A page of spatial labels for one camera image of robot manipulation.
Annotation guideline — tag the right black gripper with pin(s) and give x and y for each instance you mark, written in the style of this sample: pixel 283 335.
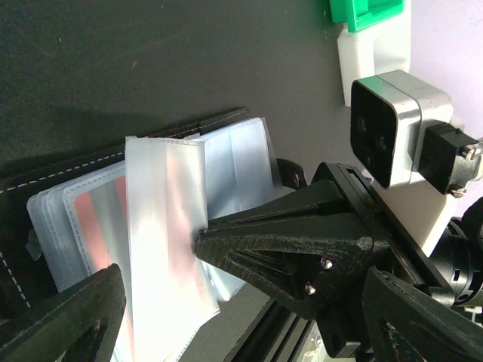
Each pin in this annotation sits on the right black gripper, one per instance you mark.
pixel 313 247

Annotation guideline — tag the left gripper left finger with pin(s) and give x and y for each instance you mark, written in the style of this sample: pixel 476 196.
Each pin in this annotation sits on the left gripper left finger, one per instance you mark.
pixel 79 324

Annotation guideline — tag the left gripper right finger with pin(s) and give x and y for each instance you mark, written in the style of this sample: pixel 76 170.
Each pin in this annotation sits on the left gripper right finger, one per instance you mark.
pixel 404 324

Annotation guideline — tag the black card holder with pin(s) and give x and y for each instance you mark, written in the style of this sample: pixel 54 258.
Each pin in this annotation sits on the black card holder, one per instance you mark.
pixel 40 256

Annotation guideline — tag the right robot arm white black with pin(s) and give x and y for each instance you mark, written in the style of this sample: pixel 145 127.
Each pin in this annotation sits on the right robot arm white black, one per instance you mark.
pixel 458 257

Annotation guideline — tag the white translucent bin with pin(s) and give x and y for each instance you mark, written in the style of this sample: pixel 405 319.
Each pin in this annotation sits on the white translucent bin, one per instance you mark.
pixel 381 48

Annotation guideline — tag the green bin middle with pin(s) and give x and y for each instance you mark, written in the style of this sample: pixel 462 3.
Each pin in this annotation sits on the green bin middle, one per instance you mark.
pixel 357 15

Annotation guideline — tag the black aluminium rail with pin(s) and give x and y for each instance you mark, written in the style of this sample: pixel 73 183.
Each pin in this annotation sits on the black aluminium rail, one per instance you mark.
pixel 278 334

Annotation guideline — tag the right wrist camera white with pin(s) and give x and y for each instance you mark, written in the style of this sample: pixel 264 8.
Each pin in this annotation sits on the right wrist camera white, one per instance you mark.
pixel 389 115

